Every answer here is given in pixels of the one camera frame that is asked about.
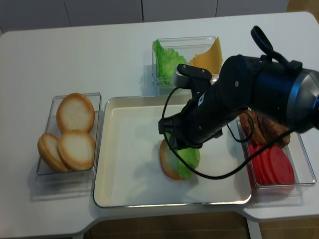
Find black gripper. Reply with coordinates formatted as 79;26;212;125
158;86;246;151

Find green lettuce leaf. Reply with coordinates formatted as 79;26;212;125
166;132;201;180

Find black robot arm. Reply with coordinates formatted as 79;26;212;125
159;55;319;149

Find yellow cheese slices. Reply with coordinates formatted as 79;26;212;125
190;37;223;74

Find clear lettuce cheese container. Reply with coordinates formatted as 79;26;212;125
152;36;216;95

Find remaining green lettuce leaves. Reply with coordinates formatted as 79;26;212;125
153;40;187;85

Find left brown meat patties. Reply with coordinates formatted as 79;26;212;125
239;110;267;147

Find right brown meat patty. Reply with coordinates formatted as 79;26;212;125
258;117;290;148

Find bun half on tray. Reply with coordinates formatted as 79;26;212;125
159;140;183;180

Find red tomato slices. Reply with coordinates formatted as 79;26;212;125
251;145;295;194

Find clear meat tomato container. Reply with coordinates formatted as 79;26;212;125
236;117;317;197

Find white parchment paper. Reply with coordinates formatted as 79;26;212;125
111;105;251;206

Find white metal tray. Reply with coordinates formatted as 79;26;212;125
94;96;252;207

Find back bun half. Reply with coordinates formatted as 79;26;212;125
56;93;95;133

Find front right bun half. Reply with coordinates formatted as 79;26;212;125
57;130;95;171

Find clear bun container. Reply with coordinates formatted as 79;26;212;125
36;93;102;184

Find front left bun half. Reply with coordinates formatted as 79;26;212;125
37;133;69;172

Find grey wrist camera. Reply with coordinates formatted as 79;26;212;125
173;64;212;96

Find black cable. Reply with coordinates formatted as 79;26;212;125
161;25;303;179

